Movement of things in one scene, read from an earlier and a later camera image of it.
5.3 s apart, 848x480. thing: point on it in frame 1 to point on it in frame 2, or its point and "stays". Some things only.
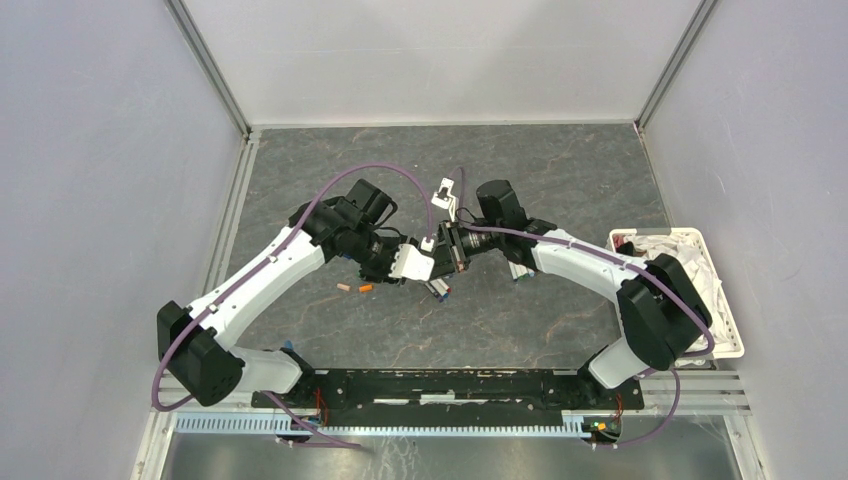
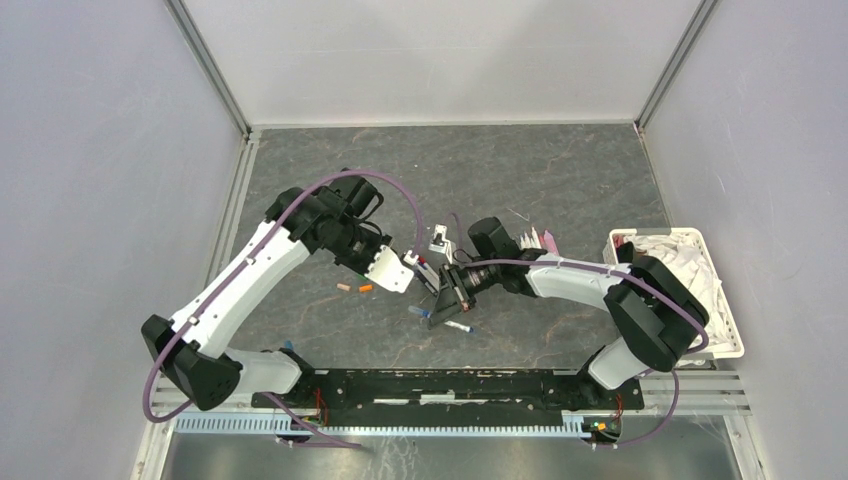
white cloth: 690,255 stays
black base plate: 451,398 stays
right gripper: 450,258 to 454,300
